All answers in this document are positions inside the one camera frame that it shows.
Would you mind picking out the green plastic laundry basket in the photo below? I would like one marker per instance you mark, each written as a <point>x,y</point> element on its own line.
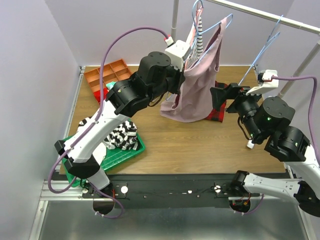
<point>112,159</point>

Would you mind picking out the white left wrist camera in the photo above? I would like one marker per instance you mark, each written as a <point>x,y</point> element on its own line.
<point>178,52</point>

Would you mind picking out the mauve pink tank top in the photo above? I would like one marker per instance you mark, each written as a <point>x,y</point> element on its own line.
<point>194,102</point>

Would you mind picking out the red black plaid shirt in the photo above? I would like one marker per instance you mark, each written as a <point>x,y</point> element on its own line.
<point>218,115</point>

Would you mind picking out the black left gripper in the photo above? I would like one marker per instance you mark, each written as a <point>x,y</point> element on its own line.
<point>179,81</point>

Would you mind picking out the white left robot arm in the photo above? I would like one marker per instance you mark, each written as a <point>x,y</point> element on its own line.
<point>121,103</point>

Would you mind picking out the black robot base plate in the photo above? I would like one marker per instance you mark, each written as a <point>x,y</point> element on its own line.
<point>163,191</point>

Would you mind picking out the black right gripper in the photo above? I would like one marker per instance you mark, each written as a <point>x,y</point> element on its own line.
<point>219,95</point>

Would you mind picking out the teal and white sock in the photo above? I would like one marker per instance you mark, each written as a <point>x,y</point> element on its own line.
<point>110,85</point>

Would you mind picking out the white clothes rack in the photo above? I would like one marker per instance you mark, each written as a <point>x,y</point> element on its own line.
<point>267,16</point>

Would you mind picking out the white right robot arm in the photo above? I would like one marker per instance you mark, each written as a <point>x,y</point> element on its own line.
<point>269,123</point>

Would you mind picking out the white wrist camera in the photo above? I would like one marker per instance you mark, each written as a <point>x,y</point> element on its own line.
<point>178,52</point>
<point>266,83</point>

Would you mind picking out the black white striped garment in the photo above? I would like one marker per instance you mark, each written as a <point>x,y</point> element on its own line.
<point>123,137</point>

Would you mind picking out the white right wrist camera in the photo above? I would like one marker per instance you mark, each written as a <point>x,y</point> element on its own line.
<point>266,83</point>

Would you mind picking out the white garment in basket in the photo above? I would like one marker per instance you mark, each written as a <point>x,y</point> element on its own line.
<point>100,153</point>

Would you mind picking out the white striped hanging shirt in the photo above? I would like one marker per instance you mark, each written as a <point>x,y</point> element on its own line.
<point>196,45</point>

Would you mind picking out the red sock upper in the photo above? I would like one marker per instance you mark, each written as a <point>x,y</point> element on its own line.
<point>97,94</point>

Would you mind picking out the brown compartment organizer tray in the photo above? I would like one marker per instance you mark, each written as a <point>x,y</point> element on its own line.
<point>114,71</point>

